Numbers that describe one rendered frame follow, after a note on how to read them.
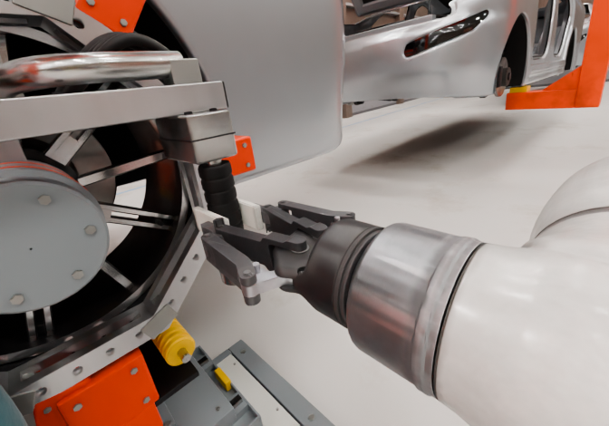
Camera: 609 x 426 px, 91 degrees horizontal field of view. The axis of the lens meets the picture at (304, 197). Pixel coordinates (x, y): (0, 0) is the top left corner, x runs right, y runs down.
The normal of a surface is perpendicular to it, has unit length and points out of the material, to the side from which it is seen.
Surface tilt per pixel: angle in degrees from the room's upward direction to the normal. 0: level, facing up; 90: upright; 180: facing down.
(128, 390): 90
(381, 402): 0
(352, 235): 12
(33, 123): 90
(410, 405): 0
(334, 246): 31
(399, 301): 54
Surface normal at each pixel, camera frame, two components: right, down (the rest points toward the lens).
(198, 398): -0.11, -0.93
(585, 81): -0.71, 0.32
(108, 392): 0.69, 0.17
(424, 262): -0.39, -0.73
